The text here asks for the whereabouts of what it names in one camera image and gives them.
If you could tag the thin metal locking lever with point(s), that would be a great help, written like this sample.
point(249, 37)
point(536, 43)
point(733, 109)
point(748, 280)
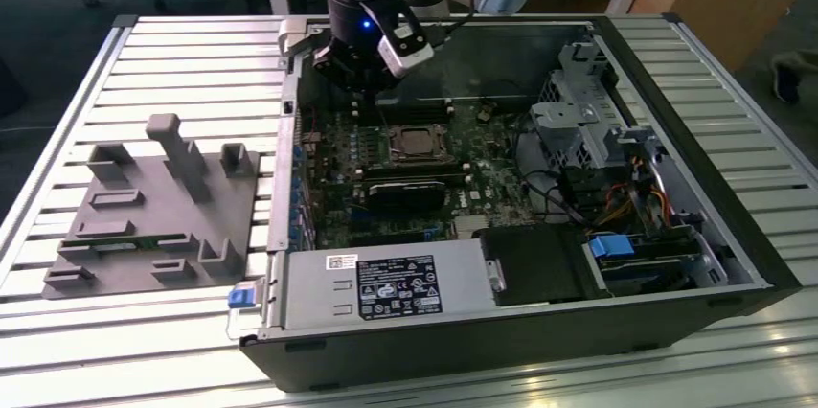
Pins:
point(384, 113)

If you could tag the silver CPU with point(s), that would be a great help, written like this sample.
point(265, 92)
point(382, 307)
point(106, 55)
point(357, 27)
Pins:
point(418, 143)

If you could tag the RAM slot with white clips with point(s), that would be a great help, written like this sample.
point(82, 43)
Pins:
point(413, 171)
point(416, 101)
point(413, 180)
point(416, 113)

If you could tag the CPU socket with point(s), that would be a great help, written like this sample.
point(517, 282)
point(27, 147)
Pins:
point(418, 162)

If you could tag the black graphics card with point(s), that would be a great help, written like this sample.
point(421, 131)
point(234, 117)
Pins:
point(406, 195)

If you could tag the green motherboard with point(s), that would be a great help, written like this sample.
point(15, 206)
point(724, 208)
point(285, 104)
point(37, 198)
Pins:
point(498, 188)

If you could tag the silver metal disk bay cage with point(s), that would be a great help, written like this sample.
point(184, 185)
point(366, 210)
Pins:
point(576, 116)

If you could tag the silver chipset heat sink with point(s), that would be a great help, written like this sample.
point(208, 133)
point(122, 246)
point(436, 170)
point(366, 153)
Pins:
point(466, 226)

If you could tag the grey parts rack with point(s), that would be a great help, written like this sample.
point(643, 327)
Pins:
point(161, 216)

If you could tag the silver power supply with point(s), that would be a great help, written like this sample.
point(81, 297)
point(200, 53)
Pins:
point(308, 283)

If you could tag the green RAM stick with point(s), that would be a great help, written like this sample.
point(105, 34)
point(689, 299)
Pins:
point(129, 240)

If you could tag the black plastic shroud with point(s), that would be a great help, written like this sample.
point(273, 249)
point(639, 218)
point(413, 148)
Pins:
point(537, 264)

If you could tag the blue case latch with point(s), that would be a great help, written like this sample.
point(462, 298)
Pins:
point(242, 297)

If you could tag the blue disk carrier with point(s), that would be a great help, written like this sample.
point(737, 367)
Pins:
point(611, 247)

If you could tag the black PC case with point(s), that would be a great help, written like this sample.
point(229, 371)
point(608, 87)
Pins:
point(512, 355)

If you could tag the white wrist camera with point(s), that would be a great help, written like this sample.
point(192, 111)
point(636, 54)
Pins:
point(409, 51)

